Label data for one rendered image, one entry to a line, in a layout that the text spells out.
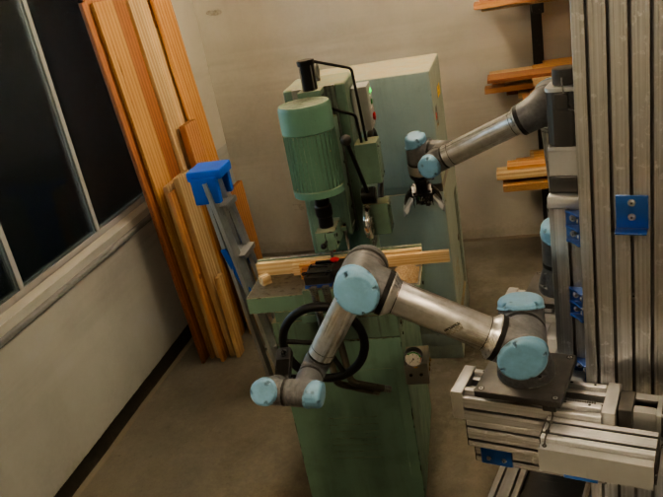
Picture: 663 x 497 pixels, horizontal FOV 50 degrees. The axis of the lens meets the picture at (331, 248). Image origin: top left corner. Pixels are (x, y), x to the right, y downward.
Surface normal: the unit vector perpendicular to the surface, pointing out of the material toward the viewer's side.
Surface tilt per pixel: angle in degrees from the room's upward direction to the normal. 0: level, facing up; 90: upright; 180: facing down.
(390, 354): 90
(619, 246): 90
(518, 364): 94
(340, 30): 90
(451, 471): 0
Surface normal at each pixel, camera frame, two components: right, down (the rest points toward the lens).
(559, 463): -0.46, 0.41
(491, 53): -0.21, 0.41
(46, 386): 0.96, -0.07
